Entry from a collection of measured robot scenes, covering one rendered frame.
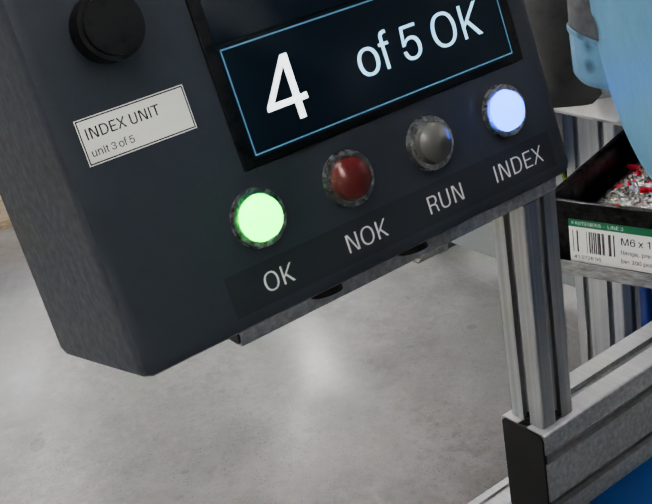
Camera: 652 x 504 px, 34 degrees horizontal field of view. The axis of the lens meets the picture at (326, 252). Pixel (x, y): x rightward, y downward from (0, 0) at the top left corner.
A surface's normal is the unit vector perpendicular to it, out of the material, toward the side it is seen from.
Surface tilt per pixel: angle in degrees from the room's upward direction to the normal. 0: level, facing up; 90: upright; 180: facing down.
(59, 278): 90
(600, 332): 90
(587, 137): 90
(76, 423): 0
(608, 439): 90
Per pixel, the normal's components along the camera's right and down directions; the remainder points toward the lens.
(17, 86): -0.79, 0.37
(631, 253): -0.60, 0.43
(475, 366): -0.16, -0.89
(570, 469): 0.59, 0.25
